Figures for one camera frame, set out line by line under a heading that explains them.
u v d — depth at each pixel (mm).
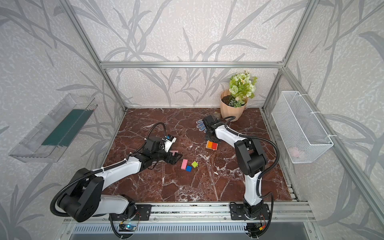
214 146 964
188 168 883
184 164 891
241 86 945
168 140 778
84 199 419
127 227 706
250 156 516
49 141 629
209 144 963
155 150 707
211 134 719
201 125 1087
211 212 752
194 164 893
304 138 606
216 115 1143
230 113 1016
